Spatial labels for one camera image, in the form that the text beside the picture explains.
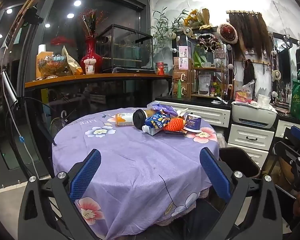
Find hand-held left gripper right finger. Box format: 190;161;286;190
199;147;283;240

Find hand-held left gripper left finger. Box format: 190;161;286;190
19;149;103;240

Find black trash bin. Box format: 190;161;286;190
218;147;262;182

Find purple white paper cup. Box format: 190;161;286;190
183;112;203;133

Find orange foam fruit net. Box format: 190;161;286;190
163;117;185;132

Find orange white plastic bottle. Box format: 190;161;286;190
116;113;136;127

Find paper coffee cup black lid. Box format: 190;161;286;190
133;109;153;132

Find white drink carton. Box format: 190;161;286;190
142;125;163;136

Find blue snack bag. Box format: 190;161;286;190
145;111;172;133

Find purple plastic packet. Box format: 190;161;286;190
147;101;177;117

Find green tote bag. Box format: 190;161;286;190
290;70;300;121

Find white lace cloth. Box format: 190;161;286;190
216;132;228;148

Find white drawer cabinet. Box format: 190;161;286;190
227;124;276;168

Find purple floral tablecloth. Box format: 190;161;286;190
52;101;219;239

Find white printer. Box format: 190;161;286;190
231;102;278;129

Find plastic bag red packets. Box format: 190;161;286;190
233;80;256;104

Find wooden counter shelf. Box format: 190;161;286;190
24;73;173;89

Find brown printed box stack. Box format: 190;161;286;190
172;57;192;99

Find clear plastic snack cup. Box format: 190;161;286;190
84;58;96;75

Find wooden desk rack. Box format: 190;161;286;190
190;62;228;98

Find gold snack bag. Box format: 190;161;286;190
62;45;84;76

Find hanging hair extensions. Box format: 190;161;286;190
226;10;272;56

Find black light stand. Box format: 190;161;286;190
0;10;58;180

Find amber glass bowl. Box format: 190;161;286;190
37;55;68;77

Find red vase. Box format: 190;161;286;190
80;38;103;74

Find red embroidered round hat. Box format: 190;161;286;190
217;23;239;44

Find orange box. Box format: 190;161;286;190
36;51;54;78

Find ornate headdress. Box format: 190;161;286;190
197;33;221;53

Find glass display cage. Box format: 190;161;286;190
96;24;157;72

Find vanity mirror with bulbs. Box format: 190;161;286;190
168;26;235;101

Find dried red branches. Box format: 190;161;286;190
77;8;105;41

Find green bamboo plant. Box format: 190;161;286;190
151;6;188;56

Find yellow flower bouquet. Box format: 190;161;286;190
182;8;212;30

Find black framed wall mirror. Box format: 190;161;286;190
271;31;300;103

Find cable with blue clip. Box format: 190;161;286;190
4;100;42;177

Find ring light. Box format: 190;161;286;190
0;0;56;73

